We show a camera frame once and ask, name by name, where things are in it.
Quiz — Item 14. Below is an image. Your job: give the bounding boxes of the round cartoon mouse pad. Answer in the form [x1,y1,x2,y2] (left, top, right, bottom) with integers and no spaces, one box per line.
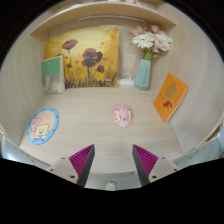
[26,107,60,146]

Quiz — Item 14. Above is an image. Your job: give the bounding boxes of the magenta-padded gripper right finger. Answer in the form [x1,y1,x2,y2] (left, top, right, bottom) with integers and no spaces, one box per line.
[131,143,181,187]

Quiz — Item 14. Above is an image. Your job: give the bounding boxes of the yellow poppy painting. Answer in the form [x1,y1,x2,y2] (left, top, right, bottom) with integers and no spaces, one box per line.
[44,26,120,89]

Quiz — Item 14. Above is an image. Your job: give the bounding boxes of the orange book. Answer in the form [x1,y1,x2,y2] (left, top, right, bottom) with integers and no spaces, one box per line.
[153,72,190,123]

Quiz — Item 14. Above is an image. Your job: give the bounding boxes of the pink and white flower bouquet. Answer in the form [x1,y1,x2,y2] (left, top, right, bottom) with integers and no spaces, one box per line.
[128,24,174,61]

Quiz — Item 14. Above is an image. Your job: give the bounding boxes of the wooden shelf board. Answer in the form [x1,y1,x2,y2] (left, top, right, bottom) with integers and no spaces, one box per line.
[29,1,177,38]

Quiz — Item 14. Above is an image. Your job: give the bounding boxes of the green book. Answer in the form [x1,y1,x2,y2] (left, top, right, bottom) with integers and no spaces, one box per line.
[40,55,66,95]

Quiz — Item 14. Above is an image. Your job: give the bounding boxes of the white power strip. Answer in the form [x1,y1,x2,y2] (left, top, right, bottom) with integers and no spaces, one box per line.
[116,77,136,87]

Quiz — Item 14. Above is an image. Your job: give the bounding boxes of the teal faceted vase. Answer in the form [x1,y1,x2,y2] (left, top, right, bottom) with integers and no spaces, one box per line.
[133,58,152,92]

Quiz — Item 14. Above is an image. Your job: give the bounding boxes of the white power strip cable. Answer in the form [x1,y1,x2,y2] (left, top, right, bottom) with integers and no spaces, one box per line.
[119,72,133,80]

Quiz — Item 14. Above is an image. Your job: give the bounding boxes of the pink computer mouse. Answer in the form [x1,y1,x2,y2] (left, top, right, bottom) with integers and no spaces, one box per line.
[113,103,133,129]

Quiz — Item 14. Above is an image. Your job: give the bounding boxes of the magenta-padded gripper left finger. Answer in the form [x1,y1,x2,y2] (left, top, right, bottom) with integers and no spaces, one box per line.
[46,143,96,188]

